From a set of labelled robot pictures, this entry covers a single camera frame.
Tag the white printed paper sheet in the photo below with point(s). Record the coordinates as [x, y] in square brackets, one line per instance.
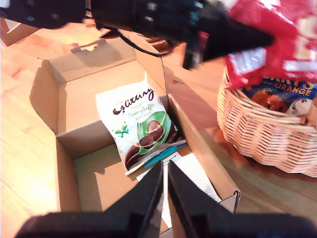
[198, 173]

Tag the teal card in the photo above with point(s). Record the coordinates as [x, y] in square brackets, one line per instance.
[161, 156]

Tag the green Galaxy truffle egg bag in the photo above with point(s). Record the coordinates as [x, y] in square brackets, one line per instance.
[131, 111]

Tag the brown cardboard box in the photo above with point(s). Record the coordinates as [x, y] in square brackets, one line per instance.
[81, 138]

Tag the red and cream egg bag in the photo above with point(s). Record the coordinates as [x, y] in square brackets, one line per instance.
[284, 24]

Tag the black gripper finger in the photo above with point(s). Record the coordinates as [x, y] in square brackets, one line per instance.
[146, 198]
[230, 39]
[188, 198]

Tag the blue Terry's chocolate bag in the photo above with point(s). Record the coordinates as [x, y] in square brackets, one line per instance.
[277, 96]

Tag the woven wicker basket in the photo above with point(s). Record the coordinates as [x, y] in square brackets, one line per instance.
[260, 138]

